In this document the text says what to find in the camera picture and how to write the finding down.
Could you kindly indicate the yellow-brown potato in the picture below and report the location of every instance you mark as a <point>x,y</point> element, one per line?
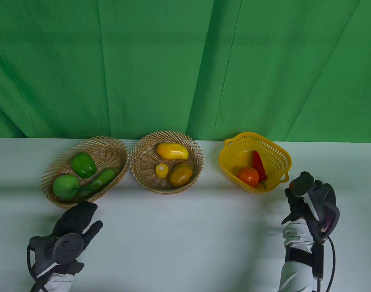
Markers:
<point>181,175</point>

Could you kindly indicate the person's right hand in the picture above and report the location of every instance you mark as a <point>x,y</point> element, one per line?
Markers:
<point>310,200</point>

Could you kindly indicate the person's left hand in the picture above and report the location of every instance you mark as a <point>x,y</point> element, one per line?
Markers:
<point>73,225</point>

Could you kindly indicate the red chili pepper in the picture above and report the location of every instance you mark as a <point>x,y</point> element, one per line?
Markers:
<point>258,164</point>

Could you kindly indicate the long green pepper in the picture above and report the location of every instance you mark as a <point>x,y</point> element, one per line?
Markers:
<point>97,182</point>

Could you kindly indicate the green bell pepper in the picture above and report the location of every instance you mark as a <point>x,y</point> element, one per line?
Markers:
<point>83,165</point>

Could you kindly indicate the green backdrop cloth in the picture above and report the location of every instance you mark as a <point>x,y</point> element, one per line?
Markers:
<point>173,60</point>

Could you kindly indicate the yellow mango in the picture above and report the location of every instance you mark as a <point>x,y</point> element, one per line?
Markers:
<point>172,151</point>

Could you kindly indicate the yellow corn piece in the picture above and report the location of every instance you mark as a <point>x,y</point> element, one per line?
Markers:
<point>162,171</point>

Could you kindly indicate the black right forearm sensor box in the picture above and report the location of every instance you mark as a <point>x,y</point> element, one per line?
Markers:
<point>307,261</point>

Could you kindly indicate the oval wicker basket container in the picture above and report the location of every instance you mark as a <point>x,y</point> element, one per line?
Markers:
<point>109,152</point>

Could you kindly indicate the person's left forearm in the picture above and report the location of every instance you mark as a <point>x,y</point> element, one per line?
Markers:
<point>59,283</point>

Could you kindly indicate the yellow plastic basket container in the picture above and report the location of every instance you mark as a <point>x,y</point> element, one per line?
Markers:
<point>234,158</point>

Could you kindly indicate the green apple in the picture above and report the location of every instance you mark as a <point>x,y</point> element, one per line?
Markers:
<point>65,188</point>

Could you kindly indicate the orange tangerine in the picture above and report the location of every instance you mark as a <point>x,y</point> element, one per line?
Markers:
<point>248,176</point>

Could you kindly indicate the purple eggplant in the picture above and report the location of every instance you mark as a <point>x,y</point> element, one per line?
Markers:
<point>331,219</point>

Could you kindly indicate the person's right forearm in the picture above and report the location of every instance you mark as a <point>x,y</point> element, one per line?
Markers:
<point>296,258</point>

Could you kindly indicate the round wicker basket container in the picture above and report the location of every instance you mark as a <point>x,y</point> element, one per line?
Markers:
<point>146,161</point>

